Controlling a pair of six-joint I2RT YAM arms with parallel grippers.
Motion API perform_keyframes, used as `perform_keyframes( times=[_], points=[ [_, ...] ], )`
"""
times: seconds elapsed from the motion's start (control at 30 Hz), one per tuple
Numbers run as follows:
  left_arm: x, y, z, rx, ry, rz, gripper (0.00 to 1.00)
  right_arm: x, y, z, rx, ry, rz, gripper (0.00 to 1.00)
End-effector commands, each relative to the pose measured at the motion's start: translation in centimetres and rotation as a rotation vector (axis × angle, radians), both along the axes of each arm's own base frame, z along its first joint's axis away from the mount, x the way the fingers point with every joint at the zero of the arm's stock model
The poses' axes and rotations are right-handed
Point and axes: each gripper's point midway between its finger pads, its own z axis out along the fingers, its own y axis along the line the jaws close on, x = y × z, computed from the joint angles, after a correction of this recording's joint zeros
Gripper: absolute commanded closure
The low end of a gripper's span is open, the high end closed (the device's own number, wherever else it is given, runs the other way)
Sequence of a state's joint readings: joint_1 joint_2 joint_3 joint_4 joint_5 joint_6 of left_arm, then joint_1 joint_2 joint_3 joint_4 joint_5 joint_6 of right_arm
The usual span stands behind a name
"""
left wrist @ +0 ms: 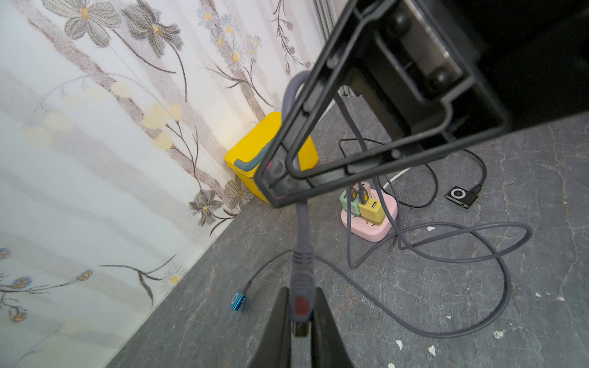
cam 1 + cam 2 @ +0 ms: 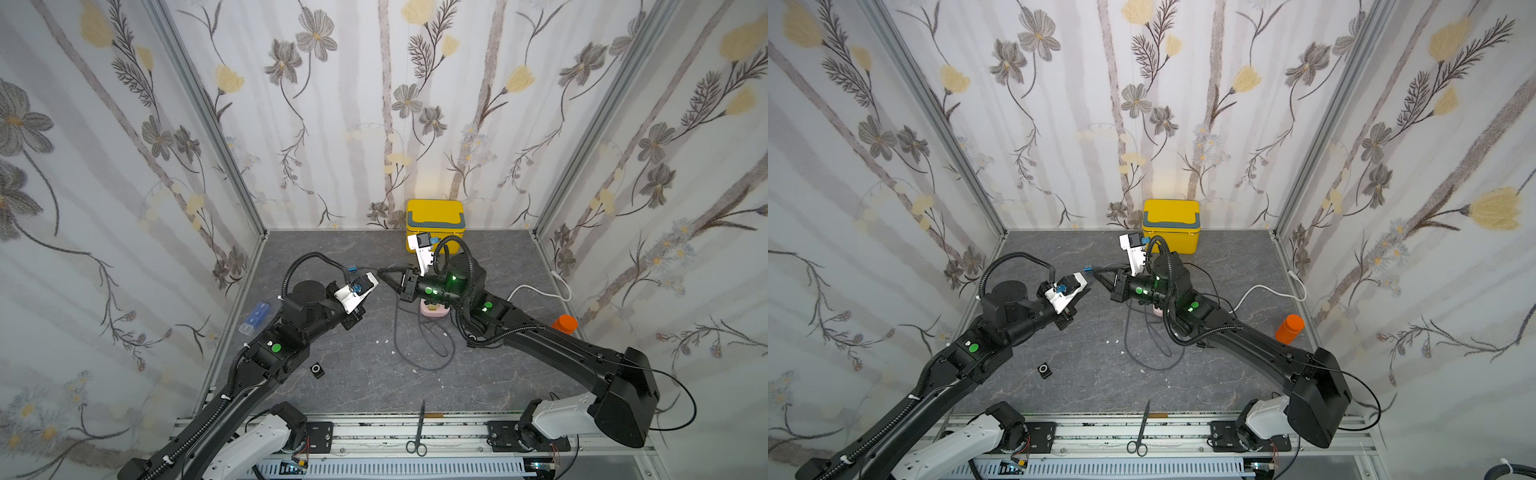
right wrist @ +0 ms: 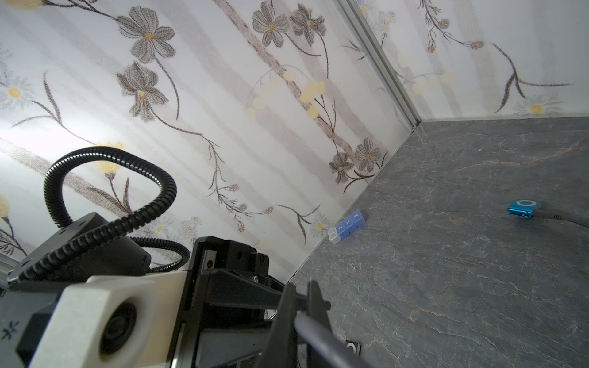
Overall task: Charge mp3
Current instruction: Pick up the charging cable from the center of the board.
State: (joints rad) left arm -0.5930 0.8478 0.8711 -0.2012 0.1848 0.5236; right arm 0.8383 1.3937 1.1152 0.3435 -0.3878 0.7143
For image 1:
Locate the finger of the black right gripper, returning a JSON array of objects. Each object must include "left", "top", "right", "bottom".
[{"left": 255, "top": 1, "right": 512, "bottom": 208}]

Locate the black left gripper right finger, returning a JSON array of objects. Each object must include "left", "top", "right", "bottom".
[{"left": 311, "top": 288, "right": 354, "bottom": 368}]

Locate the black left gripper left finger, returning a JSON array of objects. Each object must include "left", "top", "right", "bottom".
[{"left": 248, "top": 287, "right": 291, "bottom": 368}]

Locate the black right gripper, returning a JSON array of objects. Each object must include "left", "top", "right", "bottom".
[{"left": 450, "top": 1, "right": 588, "bottom": 130}]

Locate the dark grey usb cable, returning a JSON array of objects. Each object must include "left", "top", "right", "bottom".
[{"left": 281, "top": 70, "right": 406, "bottom": 339}]

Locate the blue mp3 player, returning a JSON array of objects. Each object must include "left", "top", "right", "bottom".
[{"left": 231, "top": 292, "right": 246, "bottom": 311}]

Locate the black mp3 player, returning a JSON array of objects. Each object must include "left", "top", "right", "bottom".
[{"left": 446, "top": 186, "right": 478, "bottom": 209}]

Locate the yellow usb charger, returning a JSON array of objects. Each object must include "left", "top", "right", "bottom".
[{"left": 359, "top": 198, "right": 386, "bottom": 225}]

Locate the green usb charger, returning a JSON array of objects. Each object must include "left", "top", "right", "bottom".
[{"left": 340, "top": 190, "right": 360, "bottom": 217}]

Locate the beige usb charger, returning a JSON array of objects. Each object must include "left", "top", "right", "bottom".
[{"left": 357, "top": 182, "right": 372, "bottom": 198}]

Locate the white power strip cord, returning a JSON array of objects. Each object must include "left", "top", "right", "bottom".
[{"left": 381, "top": 166, "right": 413, "bottom": 187}]

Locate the yellow storage box grey handle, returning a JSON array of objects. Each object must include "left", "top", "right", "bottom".
[{"left": 224, "top": 110, "right": 320, "bottom": 204}]

